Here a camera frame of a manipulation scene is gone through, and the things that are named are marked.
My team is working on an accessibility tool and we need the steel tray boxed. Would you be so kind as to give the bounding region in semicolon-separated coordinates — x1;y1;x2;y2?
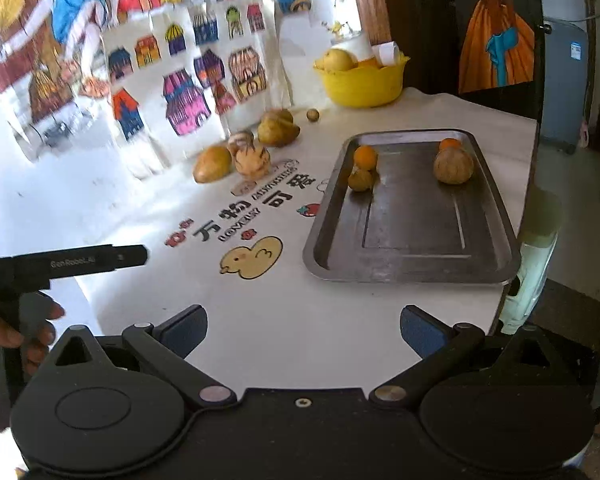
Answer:
303;129;521;285

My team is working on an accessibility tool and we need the white cup in bowl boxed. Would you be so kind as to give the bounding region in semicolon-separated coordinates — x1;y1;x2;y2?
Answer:
334;32;375;63

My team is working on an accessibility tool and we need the orange dress painting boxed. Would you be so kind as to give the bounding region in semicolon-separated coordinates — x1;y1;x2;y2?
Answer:
457;0;537;94

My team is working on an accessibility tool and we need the orange in bowl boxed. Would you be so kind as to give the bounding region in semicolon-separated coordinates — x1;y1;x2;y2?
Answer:
358;58;382;70

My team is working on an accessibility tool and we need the yellow pear in bowl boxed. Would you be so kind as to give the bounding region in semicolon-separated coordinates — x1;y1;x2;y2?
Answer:
321;48;358;72

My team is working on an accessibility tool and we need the green plastic stool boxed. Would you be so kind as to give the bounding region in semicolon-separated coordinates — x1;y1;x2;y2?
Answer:
500;185;562;335

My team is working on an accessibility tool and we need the brown kiwi fruit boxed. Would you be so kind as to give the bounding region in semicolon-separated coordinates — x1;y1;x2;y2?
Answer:
261;108;294;122

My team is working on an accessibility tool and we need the yellow mango fruit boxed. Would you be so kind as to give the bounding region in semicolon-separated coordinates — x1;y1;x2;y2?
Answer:
193;145;233;183

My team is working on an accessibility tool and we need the grey washing machine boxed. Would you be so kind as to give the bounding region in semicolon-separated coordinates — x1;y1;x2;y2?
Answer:
541;18;588;154

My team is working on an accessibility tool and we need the yellow plastic bowl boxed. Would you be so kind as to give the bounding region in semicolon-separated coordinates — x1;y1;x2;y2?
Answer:
313;53;411;108

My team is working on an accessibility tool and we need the white printed tablecloth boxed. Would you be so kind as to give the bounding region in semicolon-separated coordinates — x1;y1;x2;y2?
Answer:
26;89;536;392

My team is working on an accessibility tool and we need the boy drawing poster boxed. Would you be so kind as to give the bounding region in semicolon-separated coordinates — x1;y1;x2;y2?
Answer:
0;0;192;126

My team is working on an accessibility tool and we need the person's left hand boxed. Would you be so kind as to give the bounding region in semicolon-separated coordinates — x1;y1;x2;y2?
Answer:
0;289;67;378

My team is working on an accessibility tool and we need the round brown melon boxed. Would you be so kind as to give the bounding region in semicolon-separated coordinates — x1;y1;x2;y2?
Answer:
434;146;474;185

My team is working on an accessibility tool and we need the large striped melon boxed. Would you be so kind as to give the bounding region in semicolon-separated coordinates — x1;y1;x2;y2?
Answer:
234;144;271;180

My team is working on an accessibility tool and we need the small brown nut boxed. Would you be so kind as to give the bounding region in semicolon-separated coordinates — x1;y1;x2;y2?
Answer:
306;108;320;122

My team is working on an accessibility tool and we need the houses drawing poster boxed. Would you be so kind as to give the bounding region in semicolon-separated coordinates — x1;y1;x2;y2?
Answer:
102;0;291;179

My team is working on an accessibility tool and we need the white paper roll in bowl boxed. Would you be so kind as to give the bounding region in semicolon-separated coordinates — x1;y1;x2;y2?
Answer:
372;41;401;67

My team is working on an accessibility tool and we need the small brown round fruit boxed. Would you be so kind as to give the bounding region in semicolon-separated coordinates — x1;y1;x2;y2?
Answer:
348;169;375;193

